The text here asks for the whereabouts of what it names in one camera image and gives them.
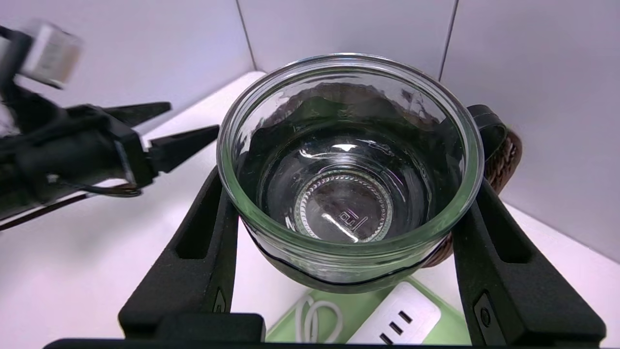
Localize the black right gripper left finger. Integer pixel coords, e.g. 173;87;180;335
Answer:
119;165;266;340

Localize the glass cup with black handle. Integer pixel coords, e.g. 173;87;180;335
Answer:
217;53;509;295

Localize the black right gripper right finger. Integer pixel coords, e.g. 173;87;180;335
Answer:
450;177;606;346

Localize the white power strip cable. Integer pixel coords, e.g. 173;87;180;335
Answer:
295;296;343;345

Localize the dark brown wicker basket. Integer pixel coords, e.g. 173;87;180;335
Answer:
421;128;523;270

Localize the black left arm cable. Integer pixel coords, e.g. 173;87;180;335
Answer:
48;182;143;198

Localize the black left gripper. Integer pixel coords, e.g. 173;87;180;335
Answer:
0;102;220;219

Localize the light green plastic tray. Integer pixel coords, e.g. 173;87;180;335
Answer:
265;276;473;346

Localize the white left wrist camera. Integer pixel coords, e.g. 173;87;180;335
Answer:
19;19;83;89

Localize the white power strip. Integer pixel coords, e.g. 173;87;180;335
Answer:
346;282;442;346

